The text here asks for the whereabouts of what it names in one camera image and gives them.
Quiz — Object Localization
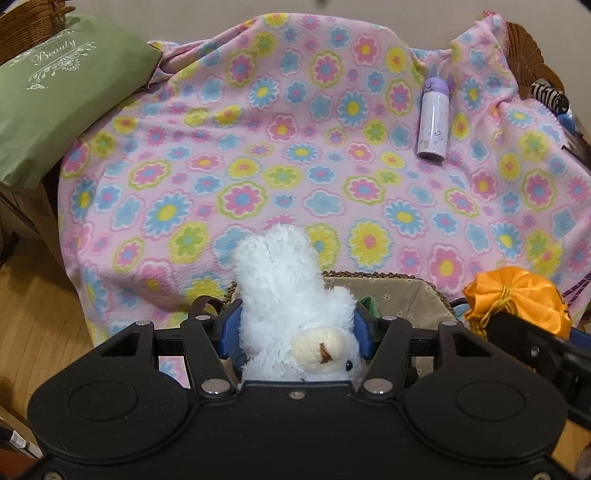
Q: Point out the purple thermos bottle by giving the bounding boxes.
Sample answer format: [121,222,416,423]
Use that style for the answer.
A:
[417,77,450,163]

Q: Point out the white teddy bear keychain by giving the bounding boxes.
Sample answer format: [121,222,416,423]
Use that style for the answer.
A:
[232,224,365,382]

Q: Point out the white plush green clothes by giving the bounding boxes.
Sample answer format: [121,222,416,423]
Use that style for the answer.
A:
[360,296,381,318]

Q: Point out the striped black white item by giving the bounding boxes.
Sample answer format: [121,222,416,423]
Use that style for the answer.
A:
[530,80,570,115]

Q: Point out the brown wicker chair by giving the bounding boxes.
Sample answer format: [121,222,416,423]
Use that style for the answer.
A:
[507,22,564,100]

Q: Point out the pink floral fleece blanket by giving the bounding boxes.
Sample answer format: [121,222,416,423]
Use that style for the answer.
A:
[58,13,590,344]

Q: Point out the orange satin drawstring pouch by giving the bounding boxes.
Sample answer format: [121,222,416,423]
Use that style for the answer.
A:
[463,266,572,340]

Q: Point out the woven wicker basket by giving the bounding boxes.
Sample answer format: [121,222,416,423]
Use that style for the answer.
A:
[223,270,468,384]

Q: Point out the green pillow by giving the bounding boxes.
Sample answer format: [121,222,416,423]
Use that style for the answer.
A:
[1,14,161,190]

